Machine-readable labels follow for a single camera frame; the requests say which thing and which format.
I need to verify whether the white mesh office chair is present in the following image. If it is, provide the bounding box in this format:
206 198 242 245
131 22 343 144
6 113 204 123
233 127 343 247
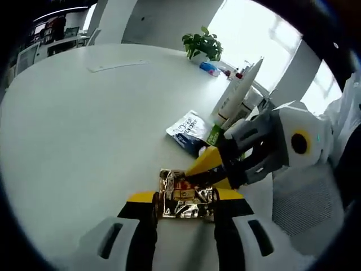
272 163 347 255

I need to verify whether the green black skincare packet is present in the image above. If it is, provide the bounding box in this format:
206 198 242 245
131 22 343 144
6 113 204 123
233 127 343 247
165 110 226 159

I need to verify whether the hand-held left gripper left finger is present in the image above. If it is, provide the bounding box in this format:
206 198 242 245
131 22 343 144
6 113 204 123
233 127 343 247
78 191 159 271

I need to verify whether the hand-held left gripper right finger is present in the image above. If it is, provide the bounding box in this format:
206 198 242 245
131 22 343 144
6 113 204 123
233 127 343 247
213 188 293 271

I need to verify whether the white office desk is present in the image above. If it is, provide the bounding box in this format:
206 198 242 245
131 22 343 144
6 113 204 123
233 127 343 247
46 36 87 56

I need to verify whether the small red white box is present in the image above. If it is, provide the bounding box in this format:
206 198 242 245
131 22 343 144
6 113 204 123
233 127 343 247
224 67 244 82

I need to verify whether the white skincare tube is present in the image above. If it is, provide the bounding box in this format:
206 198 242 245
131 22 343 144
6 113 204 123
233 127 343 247
211 56 266 129

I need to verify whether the gold foil skincare sachet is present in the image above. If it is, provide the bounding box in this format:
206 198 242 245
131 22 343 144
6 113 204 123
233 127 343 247
156 168 219 222

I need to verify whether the bright window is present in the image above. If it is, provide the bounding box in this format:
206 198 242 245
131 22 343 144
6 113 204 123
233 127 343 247
208 0 304 91

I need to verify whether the potted green plant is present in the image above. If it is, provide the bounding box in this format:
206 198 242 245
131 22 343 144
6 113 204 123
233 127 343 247
182 27 223 64

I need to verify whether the blue tissue packet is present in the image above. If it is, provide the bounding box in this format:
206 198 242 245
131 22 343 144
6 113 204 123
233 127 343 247
199 62 221 76

